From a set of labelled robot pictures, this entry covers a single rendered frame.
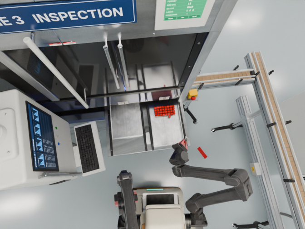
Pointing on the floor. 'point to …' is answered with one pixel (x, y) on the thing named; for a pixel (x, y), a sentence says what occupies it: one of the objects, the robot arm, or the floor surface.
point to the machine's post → (208, 44)
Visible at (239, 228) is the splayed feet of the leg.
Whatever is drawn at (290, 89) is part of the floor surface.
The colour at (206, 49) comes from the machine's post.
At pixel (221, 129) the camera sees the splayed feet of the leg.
